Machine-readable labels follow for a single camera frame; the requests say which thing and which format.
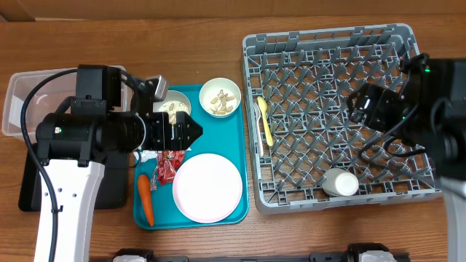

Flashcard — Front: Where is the pink round plate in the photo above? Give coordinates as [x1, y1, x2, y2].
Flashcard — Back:
[173, 154, 242, 223]

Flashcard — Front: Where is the clear plastic bin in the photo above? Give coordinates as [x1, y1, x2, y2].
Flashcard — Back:
[2, 65, 132, 144]

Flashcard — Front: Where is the orange carrot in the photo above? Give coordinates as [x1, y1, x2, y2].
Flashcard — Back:
[137, 175, 154, 226]

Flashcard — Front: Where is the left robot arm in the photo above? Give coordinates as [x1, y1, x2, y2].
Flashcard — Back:
[28, 65, 202, 261]

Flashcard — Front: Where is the black plastic tray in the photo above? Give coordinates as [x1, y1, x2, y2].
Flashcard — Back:
[18, 151, 129, 212]

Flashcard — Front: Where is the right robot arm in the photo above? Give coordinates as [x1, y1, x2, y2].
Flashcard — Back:
[346, 53, 465, 261]

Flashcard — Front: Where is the grey bowl with food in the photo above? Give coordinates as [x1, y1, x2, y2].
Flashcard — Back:
[153, 90, 191, 124]

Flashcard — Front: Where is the white bowl with peanuts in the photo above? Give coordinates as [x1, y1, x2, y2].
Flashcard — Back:
[199, 78, 242, 118]

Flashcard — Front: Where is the red snack wrapper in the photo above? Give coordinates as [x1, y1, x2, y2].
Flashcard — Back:
[150, 151, 186, 191]

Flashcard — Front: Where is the white plastic fork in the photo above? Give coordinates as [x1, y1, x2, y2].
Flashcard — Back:
[253, 102, 264, 158]

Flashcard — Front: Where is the grey dishwasher rack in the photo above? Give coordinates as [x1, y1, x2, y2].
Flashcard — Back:
[242, 23, 443, 214]

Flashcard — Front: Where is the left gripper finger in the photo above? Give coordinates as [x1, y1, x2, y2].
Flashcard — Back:
[188, 132, 202, 149]
[187, 115, 203, 133]

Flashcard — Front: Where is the white napkin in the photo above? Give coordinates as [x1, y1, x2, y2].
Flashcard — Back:
[133, 149, 158, 168]

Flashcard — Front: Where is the white plastic cup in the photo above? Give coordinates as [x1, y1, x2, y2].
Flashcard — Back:
[322, 168, 359, 197]

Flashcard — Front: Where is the yellow plastic spoon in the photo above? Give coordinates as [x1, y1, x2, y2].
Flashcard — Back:
[257, 96, 274, 147]

